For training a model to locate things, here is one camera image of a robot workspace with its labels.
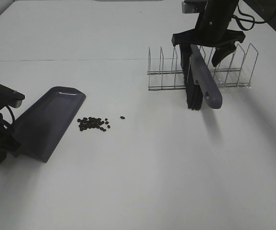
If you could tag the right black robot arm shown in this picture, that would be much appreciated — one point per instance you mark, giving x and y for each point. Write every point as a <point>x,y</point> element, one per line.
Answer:
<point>221,5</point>

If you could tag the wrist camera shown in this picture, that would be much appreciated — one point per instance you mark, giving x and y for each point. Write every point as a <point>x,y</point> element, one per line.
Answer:
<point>10,97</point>
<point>193,6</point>

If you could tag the pile of coffee beans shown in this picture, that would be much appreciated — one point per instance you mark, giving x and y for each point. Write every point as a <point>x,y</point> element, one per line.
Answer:
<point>86,123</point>

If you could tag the purple hand brush black bristles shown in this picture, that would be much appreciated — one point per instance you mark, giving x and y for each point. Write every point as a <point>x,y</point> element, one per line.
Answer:
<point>199,83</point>

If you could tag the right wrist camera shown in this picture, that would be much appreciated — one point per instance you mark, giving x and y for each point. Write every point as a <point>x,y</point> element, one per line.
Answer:
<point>193,6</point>

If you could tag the purple plastic dustpan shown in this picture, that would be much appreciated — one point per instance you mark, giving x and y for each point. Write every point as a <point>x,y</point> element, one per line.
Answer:
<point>41,127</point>

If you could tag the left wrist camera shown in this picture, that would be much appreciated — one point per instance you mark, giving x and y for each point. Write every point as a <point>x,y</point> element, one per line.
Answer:
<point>10,97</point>

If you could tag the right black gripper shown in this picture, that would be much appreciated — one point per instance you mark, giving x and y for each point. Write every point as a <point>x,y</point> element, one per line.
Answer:
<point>211,30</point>

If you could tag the metal wire rack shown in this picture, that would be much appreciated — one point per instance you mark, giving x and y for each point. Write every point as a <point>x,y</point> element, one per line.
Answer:
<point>236,70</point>

